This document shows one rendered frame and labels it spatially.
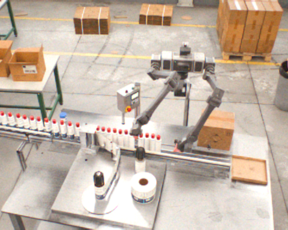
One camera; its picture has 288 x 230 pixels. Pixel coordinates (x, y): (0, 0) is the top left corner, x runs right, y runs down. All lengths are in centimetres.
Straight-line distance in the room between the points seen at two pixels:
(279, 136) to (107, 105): 239
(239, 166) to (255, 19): 333
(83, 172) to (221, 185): 117
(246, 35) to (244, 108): 144
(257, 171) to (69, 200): 162
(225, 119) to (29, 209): 183
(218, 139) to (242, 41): 321
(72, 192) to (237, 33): 413
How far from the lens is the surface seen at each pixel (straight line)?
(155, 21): 736
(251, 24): 621
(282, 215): 422
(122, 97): 296
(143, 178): 290
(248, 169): 336
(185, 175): 320
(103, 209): 290
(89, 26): 701
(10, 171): 456
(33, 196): 316
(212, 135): 333
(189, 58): 336
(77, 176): 314
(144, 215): 287
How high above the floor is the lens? 325
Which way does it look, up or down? 40 degrees down
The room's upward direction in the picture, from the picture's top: 1 degrees clockwise
